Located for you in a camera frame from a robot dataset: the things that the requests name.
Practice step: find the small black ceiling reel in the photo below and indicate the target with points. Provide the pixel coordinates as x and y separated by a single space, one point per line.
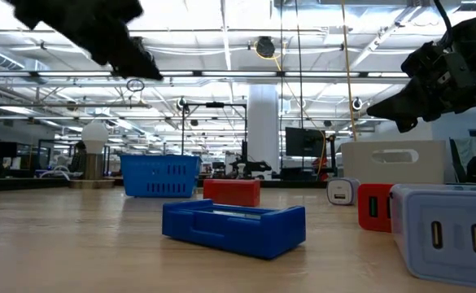
356 104
182 103

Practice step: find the red charger with dark ports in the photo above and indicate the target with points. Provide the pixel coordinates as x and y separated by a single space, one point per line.
231 193

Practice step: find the red charger with green port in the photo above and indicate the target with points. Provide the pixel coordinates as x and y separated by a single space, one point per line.
363 219

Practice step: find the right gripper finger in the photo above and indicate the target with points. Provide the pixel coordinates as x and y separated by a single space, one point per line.
404 112
400 99

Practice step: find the dark desk monitor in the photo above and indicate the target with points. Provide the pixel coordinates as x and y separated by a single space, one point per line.
1 149

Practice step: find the distant black rig frame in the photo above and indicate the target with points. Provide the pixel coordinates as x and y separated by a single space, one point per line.
215 105

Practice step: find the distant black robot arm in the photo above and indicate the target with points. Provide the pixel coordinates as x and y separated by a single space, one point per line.
258 167

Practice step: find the pale grey plastic bin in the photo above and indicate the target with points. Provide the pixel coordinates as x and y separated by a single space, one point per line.
424 163

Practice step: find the overhead LED light bar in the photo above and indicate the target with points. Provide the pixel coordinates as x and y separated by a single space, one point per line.
237 74

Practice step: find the blue cased LCD display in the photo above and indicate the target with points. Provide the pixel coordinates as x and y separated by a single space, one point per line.
237 232

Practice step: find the light blue USB charger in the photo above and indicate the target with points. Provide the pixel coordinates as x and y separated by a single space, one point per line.
453 203

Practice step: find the white structural column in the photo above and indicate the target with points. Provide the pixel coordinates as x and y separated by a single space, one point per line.
262 122

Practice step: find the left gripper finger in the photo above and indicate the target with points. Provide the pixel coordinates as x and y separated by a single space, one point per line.
134 53
134 74

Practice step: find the blue plastic basket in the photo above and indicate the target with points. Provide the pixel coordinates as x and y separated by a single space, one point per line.
140 175

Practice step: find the black aluminium rig frame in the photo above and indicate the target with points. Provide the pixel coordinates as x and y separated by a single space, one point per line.
18 185

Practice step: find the small pale lavender charger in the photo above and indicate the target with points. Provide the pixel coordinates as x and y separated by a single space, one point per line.
343 185

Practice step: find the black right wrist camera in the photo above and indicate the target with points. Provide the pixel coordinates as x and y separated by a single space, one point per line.
424 59

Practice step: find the white bulb lamp metal base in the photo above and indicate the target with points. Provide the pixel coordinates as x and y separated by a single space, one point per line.
94 136

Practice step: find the black monitor on stand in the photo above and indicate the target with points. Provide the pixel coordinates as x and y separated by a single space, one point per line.
302 142

